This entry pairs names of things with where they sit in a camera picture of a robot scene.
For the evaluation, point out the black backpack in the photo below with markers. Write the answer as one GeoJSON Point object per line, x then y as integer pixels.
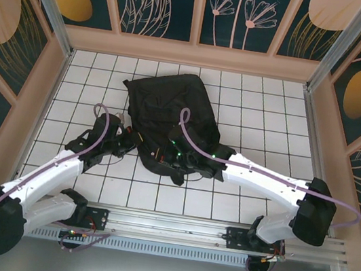
{"type": "Point", "coordinates": [172, 100]}

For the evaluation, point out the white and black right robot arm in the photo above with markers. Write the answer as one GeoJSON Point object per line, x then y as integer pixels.
{"type": "Point", "coordinates": [262, 183]}

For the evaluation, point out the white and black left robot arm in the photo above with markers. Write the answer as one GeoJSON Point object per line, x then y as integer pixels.
{"type": "Point", "coordinates": [47, 176]}

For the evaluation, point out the aluminium front rail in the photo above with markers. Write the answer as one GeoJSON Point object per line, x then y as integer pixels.
{"type": "Point", "coordinates": [166, 224]}

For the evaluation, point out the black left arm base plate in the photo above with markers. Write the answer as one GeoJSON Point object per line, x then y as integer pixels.
{"type": "Point", "coordinates": [99, 217]}

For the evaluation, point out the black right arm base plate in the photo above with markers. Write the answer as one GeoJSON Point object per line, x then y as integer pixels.
{"type": "Point", "coordinates": [236, 238]}

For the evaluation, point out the aluminium side rail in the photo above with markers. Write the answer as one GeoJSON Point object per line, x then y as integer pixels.
{"type": "Point", "coordinates": [316, 143]}

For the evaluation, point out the aluminium corner post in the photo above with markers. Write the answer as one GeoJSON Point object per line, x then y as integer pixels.
{"type": "Point", "coordinates": [50, 5]}
{"type": "Point", "coordinates": [342, 44]}

